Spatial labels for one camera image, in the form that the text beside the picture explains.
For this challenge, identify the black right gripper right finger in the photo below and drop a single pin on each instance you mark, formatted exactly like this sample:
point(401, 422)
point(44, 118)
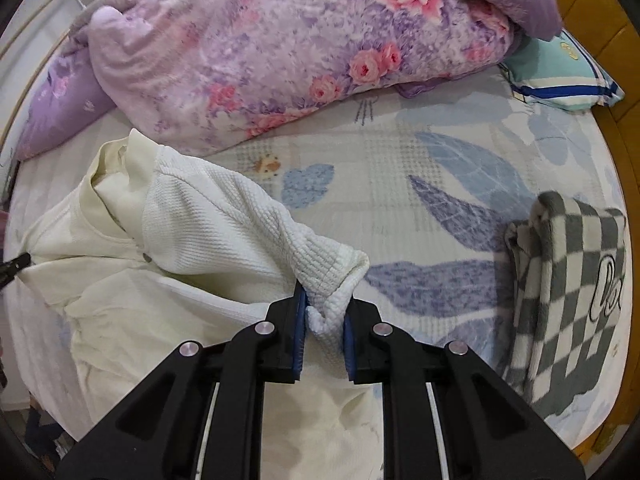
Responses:
point(446, 413)

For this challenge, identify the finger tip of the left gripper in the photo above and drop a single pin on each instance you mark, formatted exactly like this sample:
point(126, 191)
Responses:
point(10, 269)

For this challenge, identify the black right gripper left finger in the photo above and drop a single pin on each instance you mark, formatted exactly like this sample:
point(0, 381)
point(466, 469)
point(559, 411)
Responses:
point(198, 415)

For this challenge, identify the white waffle knit jacket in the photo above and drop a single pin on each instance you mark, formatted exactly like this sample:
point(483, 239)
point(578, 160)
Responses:
point(154, 248)

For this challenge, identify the grey white checkered blanket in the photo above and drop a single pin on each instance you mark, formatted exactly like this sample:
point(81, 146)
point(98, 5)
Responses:
point(569, 264)

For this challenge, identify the pink purple floral quilt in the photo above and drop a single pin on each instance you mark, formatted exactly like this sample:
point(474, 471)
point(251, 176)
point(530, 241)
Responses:
point(204, 75)

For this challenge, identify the teal striped pillow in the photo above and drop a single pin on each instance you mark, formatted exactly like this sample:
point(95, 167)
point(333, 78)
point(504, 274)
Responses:
point(559, 73)

